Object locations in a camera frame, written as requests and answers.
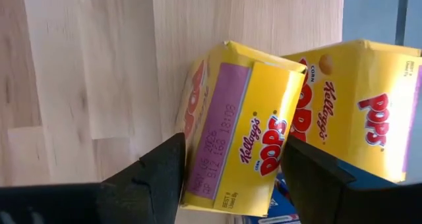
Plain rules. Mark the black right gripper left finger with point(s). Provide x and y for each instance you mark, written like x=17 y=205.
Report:
x=132 y=201

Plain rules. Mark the yellow Corn Pops cereal box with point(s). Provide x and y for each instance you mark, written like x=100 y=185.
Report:
x=263 y=95
x=356 y=79

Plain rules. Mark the blue Frosted Flakes cereal box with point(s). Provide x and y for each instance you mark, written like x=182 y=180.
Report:
x=277 y=209

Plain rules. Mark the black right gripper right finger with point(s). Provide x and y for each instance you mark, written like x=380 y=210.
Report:
x=329 y=201

